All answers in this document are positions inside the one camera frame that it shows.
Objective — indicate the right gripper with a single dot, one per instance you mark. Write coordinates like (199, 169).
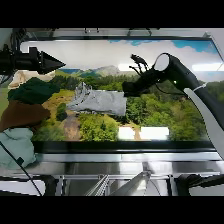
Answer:
(132, 88)

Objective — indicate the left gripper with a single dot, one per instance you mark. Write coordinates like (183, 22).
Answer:
(35, 60)

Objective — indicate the grey shirt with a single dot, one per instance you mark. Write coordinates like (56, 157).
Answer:
(100, 101)

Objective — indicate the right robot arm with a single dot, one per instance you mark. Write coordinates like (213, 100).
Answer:
(186, 78)

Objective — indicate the beige garment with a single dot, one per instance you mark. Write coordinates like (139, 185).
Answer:
(20, 78)

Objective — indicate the dark green garment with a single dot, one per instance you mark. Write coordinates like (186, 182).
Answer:
(33, 90)

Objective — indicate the brown garment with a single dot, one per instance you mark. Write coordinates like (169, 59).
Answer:
(21, 115)

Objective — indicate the pale green garment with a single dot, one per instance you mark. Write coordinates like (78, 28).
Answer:
(16, 146)

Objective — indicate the silver frame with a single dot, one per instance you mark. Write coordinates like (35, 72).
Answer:
(100, 157)

